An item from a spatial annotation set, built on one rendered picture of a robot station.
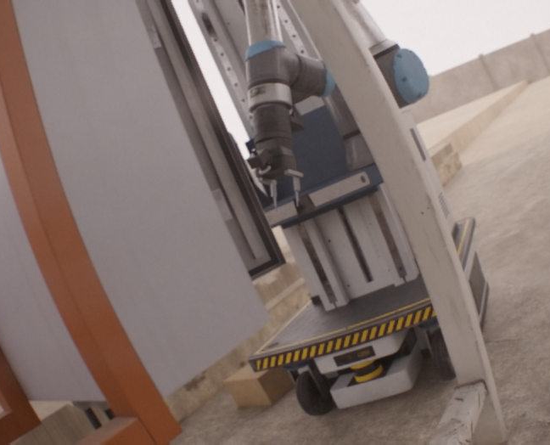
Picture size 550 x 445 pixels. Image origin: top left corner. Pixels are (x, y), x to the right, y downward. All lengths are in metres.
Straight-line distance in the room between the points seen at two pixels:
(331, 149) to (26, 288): 1.35
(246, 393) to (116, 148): 1.82
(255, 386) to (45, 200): 1.83
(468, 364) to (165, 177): 0.75
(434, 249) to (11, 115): 0.76
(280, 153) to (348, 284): 0.90
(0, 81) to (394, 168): 0.68
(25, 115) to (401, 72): 1.14
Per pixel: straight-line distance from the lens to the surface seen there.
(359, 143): 1.63
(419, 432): 1.56
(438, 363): 1.70
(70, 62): 0.58
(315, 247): 1.95
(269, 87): 1.22
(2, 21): 0.56
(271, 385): 2.27
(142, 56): 0.66
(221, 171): 1.02
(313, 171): 1.85
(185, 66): 1.07
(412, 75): 1.53
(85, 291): 0.49
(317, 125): 1.83
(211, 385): 2.67
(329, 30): 0.94
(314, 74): 1.32
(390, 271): 1.90
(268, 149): 1.20
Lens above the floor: 0.79
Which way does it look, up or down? 3 degrees down
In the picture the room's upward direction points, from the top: 24 degrees counter-clockwise
